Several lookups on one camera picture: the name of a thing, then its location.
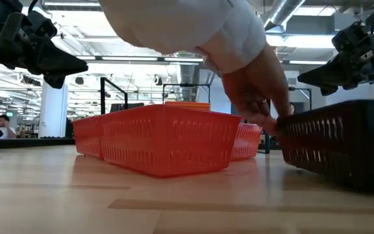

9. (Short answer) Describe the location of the black metal wooden board shelf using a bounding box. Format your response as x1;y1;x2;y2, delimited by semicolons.
99;77;271;155

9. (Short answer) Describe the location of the silver spiral ventilation duct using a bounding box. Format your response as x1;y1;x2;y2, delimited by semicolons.
260;0;306;32
177;51;203;102

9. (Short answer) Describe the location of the long ceiling light strip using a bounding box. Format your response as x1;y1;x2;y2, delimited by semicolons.
76;56;329;65

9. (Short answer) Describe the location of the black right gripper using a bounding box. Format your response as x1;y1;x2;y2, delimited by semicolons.
297;3;374;97

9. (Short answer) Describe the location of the black aluminium table frame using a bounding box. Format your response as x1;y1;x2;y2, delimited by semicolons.
0;138;76;151

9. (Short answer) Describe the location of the dark background monitor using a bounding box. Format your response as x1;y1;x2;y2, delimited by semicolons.
110;102;145;114

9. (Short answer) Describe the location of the person's hand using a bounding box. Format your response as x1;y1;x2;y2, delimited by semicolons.
232;94;292;137

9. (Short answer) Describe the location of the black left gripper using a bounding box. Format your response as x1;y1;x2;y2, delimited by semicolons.
0;0;90;90

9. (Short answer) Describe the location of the white square pillar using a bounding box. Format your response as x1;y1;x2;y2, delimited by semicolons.
38;81;69;139

